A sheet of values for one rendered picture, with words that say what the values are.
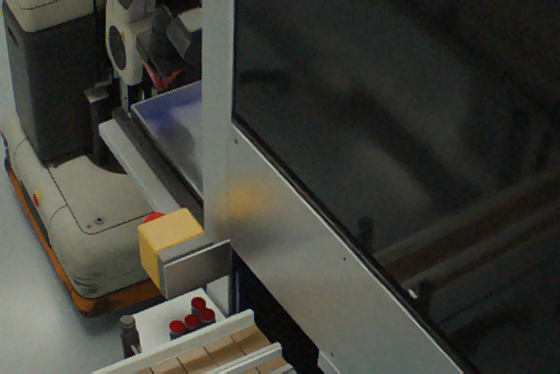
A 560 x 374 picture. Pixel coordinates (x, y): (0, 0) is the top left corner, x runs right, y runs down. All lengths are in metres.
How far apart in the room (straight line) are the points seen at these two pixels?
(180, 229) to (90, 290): 1.14
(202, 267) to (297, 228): 0.21
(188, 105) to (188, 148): 0.11
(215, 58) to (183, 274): 0.28
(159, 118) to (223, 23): 0.61
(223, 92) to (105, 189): 1.35
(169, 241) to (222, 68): 0.25
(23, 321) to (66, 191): 0.37
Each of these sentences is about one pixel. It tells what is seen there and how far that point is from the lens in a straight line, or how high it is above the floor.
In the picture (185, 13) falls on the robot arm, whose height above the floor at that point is 1.14.
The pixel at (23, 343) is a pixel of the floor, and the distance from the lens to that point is 2.49.
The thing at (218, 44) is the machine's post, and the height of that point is 1.29.
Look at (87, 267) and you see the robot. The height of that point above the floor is 0.24.
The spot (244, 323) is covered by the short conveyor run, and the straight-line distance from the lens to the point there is 1.23.
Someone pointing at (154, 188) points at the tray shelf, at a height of 0.88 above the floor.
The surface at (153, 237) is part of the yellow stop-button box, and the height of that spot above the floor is 1.03.
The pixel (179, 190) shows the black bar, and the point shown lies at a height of 0.90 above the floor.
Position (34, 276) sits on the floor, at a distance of 2.64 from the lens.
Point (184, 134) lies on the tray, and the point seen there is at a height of 0.88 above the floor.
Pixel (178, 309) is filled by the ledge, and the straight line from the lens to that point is 1.35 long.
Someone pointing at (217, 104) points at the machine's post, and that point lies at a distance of 1.13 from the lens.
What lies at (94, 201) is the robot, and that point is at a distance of 2.40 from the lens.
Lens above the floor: 1.90
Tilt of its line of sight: 42 degrees down
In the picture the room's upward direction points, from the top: 2 degrees clockwise
